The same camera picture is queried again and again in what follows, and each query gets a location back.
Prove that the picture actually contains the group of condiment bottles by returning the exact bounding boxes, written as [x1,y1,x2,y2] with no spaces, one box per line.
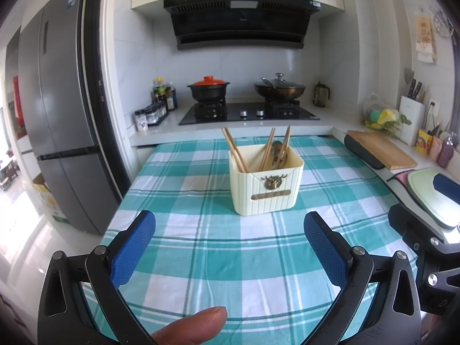
[144,101,170,127]

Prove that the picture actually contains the pale green plastic board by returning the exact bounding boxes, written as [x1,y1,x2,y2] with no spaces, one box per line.
[406,168,460,229]

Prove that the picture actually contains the labelled seasoning jar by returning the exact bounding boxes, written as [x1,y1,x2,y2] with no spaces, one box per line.
[134,110,149,132]

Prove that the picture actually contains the orange pot lid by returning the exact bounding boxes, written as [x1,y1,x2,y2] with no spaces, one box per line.
[193,76,225,87]

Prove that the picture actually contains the white knife block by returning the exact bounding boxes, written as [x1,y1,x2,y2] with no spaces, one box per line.
[397,95,426,146]

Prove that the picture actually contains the dark metal wok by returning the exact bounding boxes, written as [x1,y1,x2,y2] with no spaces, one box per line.
[253,83,307,100]

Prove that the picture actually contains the black clay pot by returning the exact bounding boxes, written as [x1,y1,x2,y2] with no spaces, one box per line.
[187,83,231,102]

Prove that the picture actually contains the grey refrigerator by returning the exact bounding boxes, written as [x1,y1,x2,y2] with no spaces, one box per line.
[18,0,121,236]

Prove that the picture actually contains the glass wok lid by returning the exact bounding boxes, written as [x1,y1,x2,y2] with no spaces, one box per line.
[256,73,304,90]

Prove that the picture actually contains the person's left hand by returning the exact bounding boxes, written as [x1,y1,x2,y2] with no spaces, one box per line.
[151,306,228,345]

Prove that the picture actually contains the wire wall rack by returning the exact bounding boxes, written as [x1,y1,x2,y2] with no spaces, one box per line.
[433,7,454,38]

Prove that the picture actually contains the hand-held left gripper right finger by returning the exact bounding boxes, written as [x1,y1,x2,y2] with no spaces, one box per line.
[304,211,423,345]

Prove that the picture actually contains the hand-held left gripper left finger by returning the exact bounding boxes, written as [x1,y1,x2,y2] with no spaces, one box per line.
[38,209,159,345]

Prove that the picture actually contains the yellow packet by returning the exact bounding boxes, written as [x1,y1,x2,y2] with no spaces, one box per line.
[417,129,434,153]

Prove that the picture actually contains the teal checked tablecloth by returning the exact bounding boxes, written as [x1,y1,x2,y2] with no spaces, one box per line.
[79,136,419,345]

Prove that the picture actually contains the yellow cloth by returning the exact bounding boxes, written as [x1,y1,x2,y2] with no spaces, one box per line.
[379,108,400,126]

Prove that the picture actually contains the wooden cutting board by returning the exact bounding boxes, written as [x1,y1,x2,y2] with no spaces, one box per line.
[347,130,418,170]

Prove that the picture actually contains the wall calendar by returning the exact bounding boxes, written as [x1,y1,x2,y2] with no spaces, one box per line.
[416,9,438,62]

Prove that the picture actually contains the cream ribbed utensil holder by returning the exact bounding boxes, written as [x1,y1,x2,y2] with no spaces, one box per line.
[229,144,305,217]

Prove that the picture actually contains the cardboard box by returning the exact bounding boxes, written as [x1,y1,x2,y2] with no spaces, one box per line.
[32,172,69,223]

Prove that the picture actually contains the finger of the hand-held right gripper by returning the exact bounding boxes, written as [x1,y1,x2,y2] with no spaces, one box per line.
[388,203,450,256]
[432,173,460,207]

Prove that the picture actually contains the bronze metal spoon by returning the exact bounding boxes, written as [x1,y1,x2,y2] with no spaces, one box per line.
[272,141,284,169]

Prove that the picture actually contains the dark kettle jug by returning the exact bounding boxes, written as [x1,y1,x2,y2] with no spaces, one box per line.
[313,81,330,108]

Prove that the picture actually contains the clear plastic bag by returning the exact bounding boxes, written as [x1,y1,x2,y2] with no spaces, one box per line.
[363,93,403,133]

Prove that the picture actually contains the black door frame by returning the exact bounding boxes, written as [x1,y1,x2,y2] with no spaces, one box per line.
[83,0,131,207]

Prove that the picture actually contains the black range hood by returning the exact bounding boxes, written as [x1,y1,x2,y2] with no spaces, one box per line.
[163,0,321,51]

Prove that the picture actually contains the purple soap dispenser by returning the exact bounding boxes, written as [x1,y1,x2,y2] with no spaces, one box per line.
[438,133,455,169]

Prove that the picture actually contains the black glass gas stove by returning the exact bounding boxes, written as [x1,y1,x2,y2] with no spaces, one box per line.
[179,101,320,126]

